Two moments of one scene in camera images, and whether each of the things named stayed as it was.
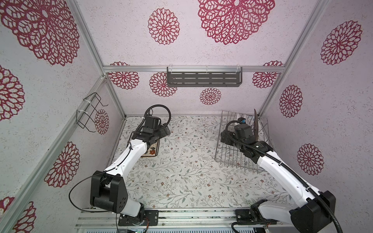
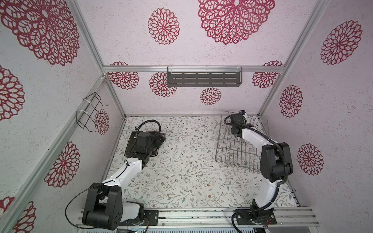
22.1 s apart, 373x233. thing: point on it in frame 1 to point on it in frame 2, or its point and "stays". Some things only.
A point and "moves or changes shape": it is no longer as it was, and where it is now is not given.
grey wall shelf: (204, 76) stays
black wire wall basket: (90, 104) stays
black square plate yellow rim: (256, 125) moves or changes shape
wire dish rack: (231, 155) stays
